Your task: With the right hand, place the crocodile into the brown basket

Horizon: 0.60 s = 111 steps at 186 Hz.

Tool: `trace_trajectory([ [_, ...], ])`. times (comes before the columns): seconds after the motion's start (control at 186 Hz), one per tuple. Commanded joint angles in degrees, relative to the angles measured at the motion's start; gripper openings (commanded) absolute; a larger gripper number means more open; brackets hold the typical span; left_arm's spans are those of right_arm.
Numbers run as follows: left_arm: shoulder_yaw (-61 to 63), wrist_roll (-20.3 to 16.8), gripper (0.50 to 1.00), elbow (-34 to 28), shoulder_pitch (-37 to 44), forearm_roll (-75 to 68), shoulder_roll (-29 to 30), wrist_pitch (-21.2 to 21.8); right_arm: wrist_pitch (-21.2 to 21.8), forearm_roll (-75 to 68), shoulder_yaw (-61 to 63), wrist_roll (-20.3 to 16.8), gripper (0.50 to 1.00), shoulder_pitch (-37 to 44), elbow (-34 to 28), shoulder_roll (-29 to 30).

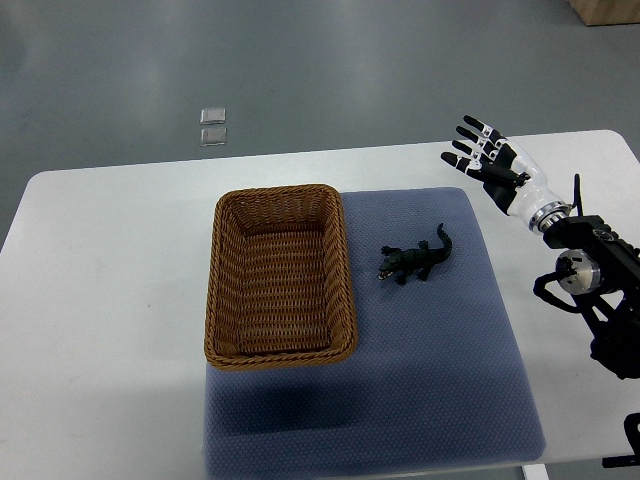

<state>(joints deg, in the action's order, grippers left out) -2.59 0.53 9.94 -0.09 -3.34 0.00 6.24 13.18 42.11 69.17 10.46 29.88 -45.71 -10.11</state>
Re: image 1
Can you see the upper metal floor plate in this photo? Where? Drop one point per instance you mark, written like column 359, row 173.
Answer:
column 213, row 115

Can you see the wooden box corner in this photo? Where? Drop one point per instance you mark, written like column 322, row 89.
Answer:
column 606, row 12

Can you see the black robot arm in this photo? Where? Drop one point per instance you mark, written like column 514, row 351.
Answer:
column 597, row 277

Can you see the blue-grey padded mat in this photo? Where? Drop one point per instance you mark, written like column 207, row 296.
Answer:
column 436, row 381

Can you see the white table leg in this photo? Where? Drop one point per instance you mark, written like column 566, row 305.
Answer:
column 535, row 472

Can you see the dark toy crocodile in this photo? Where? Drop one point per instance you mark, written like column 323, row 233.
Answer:
column 402, row 263

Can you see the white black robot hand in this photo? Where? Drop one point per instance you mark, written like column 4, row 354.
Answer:
column 509, row 175

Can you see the brown wicker basket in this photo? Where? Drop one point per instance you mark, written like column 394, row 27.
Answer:
column 280, row 292

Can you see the black table control panel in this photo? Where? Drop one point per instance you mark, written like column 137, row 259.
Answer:
column 631, row 429

